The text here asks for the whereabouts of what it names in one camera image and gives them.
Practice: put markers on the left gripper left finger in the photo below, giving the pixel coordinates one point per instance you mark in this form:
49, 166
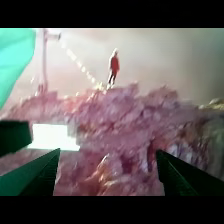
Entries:
30, 178

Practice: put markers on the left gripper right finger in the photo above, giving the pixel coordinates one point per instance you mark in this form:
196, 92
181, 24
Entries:
186, 181

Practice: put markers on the light green garment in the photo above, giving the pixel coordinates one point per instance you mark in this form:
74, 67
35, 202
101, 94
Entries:
13, 56

